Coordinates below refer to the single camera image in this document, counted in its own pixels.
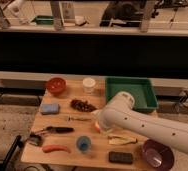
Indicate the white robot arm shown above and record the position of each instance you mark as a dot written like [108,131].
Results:
[119,111]

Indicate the orange apple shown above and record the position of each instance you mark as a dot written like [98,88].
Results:
[97,127]

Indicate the blue sponge left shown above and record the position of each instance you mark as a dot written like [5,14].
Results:
[47,109]

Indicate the black handled utensil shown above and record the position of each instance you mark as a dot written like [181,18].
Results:
[53,129]

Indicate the green bin in background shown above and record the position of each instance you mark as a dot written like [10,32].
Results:
[43,20]

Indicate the blue cup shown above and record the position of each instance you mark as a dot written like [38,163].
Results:
[83,143]

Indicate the black rectangular block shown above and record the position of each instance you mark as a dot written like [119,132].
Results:
[120,157]

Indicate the black metal clip tool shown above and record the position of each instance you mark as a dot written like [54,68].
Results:
[35,140]

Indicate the bunch of dark grapes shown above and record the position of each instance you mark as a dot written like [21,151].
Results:
[82,106]

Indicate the green plastic tray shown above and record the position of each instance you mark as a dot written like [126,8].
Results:
[140,88]

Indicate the white cup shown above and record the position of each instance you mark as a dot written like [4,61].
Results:
[88,85]

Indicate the orange carrot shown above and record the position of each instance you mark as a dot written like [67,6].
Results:
[52,148]

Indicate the purple bowl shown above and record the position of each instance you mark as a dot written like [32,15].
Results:
[157,155]

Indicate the red bowl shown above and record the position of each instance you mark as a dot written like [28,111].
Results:
[55,85]

